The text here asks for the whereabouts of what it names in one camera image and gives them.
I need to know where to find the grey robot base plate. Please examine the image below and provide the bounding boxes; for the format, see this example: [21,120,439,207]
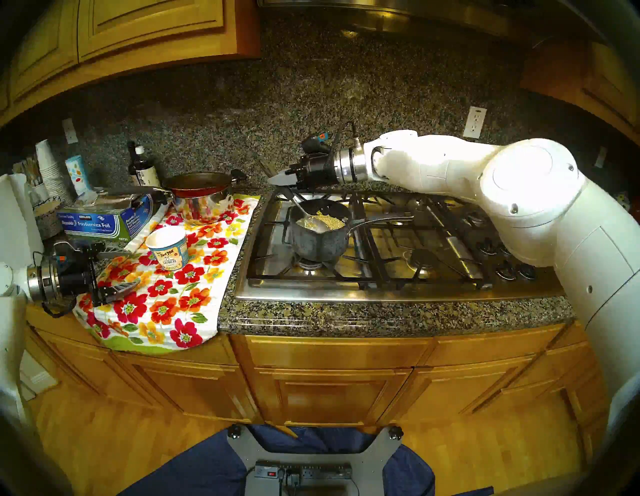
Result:
[227,424,405,496]

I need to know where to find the blue foil box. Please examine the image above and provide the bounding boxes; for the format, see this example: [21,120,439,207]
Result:
[57,192,155,244]

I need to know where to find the steel pot with red inside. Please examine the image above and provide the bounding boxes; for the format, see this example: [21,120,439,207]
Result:
[97,170,248,226]

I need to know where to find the white wall outlet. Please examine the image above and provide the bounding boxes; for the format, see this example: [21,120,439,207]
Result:
[462,106,487,139]

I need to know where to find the steel range hood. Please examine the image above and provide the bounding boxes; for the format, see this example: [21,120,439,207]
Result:
[257,0,541,41]

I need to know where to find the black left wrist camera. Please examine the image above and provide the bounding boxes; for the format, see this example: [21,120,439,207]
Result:
[52,241,93,266]

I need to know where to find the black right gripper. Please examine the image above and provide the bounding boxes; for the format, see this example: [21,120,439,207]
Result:
[267,152,338,190]

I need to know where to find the grey power strip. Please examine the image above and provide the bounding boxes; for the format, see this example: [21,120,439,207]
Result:
[254,462,353,482]

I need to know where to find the white paper towel roll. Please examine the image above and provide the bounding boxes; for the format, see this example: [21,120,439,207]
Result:
[0,173,45,266]

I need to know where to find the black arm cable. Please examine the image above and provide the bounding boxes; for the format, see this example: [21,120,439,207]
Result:
[330,121,359,152]
[42,299,78,319]

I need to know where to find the white blue oatmeal paper cup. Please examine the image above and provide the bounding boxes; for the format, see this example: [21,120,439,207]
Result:
[145,226,190,272]

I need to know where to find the dark bottle with white label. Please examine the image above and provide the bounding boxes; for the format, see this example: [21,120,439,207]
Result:
[132,145,161,188]

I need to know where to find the black handled metal spoon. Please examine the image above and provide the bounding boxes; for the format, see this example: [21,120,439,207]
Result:
[259,160,330,234]

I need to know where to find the speckled round container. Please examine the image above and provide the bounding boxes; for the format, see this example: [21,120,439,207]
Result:
[32,200,63,240]

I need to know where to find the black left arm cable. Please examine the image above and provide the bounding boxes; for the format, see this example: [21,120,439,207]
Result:
[42,299,78,319]

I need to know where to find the black cast iron grate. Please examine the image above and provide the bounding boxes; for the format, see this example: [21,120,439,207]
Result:
[360,192,493,291]
[246,190,377,282]
[462,202,501,237]

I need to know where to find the light blue patterned cup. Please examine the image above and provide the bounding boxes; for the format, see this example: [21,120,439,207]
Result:
[65,155,91,197]

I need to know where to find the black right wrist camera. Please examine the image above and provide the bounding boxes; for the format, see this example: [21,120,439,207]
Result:
[301,133,331,156]

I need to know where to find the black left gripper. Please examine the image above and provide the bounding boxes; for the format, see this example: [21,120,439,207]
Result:
[47,244,143,307]

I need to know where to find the floral kitchen towel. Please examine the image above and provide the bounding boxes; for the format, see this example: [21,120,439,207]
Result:
[72,195,261,355]

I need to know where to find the wooden lower cabinets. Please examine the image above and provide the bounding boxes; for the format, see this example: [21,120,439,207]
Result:
[25,305,616,451]

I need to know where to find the stainless steel gas cooktop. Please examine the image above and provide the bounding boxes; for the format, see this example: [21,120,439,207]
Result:
[234,189,576,303]

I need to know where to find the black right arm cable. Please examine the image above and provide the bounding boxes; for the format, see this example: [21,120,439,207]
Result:
[330,121,359,152]

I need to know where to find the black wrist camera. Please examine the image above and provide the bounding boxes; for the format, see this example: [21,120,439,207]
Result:
[52,241,93,266]
[301,133,331,156]

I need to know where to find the stack of white paper cups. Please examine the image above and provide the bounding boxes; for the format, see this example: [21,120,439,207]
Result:
[34,139,75,203]

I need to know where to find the wooden upper cabinet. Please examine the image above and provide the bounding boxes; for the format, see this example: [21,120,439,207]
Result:
[520,35,640,131]
[0,0,261,126]

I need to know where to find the small dark saucepan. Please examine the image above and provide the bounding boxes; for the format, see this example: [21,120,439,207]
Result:
[289,198,415,263]

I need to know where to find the dark blue cloth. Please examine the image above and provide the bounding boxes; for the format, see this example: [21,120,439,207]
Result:
[120,424,496,496]

